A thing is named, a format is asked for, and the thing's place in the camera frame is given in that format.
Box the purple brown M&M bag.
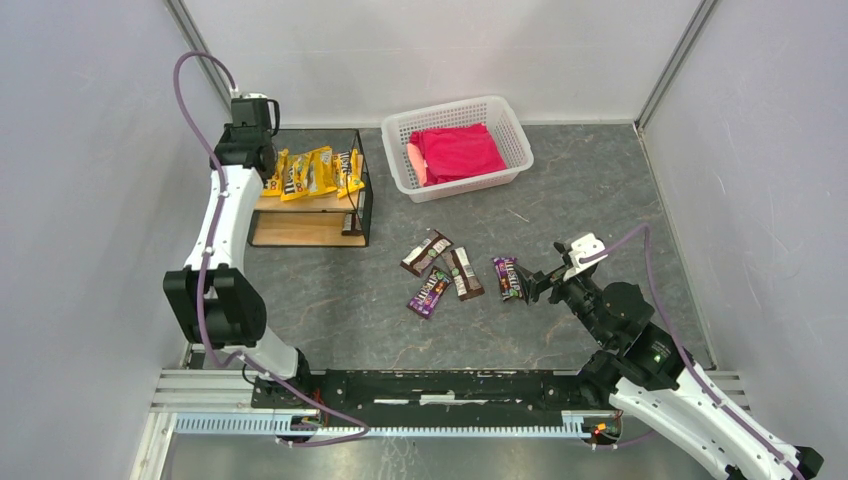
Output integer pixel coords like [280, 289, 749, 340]
[492, 257, 525, 302]

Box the yellow M&M bag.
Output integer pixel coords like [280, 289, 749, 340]
[269, 148, 289, 198]
[280, 153, 311, 202]

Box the yellow candy bag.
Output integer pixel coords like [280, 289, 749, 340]
[332, 148, 366, 199]
[261, 178, 281, 197]
[307, 146, 337, 197]

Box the purple candy bag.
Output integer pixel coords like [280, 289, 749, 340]
[406, 266, 452, 320]

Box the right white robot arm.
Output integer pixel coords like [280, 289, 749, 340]
[514, 237, 824, 479]

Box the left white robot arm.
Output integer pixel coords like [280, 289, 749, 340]
[163, 94, 307, 381]

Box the brown candy bag middle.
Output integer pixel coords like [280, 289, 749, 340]
[441, 247, 485, 301]

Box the brown candy bag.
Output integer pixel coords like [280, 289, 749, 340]
[400, 229, 454, 277]
[441, 247, 485, 301]

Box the brown candy bag top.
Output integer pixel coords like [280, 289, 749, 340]
[400, 229, 454, 277]

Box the brown candy bag lower shelf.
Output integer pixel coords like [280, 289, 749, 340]
[341, 213, 364, 236]

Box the pink folded cloth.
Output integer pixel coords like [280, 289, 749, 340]
[406, 123, 507, 187]

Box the white plastic basket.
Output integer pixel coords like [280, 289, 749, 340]
[381, 95, 534, 203]

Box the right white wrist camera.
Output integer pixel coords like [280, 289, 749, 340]
[563, 232, 607, 280]

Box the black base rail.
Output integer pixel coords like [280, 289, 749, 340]
[251, 370, 620, 433]

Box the black wire wooden shelf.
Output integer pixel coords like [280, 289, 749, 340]
[247, 129, 373, 247]

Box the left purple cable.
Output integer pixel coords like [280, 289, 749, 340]
[172, 51, 370, 449]

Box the purple cable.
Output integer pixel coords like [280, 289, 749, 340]
[172, 51, 370, 449]
[586, 223, 804, 480]

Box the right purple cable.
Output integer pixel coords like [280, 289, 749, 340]
[586, 223, 804, 480]

